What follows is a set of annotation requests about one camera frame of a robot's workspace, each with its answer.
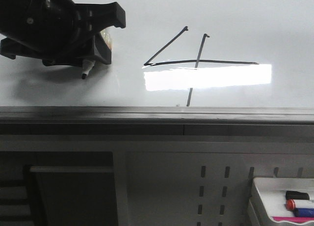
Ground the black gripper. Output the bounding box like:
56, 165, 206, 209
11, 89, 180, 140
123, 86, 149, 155
0, 0, 126, 67

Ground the white marker with taped magnet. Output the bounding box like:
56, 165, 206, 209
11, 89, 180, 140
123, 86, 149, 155
81, 27, 114, 80

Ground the grey perforated metal panel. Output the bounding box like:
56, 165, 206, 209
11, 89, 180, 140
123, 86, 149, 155
0, 124, 314, 226

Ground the dark chair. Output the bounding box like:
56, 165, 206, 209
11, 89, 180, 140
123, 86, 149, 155
0, 165, 48, 226

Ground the white plastic marker tray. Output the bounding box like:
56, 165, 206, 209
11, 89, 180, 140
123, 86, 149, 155
248, 177, 314, 226

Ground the black marker cap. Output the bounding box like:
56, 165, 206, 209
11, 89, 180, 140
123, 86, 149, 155
285, 191, 310, 200

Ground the red capped white marker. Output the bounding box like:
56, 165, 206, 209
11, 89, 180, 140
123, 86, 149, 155
286, 199, 314, 211

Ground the blue capped marker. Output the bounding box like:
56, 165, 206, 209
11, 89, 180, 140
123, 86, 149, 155
293, 208, 314, 218

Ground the pink marker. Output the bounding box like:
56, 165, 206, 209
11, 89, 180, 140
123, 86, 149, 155
272, 217, 314, 224

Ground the white whiteboard with aluminium frame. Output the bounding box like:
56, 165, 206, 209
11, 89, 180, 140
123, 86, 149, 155
0, 0, 314, 123

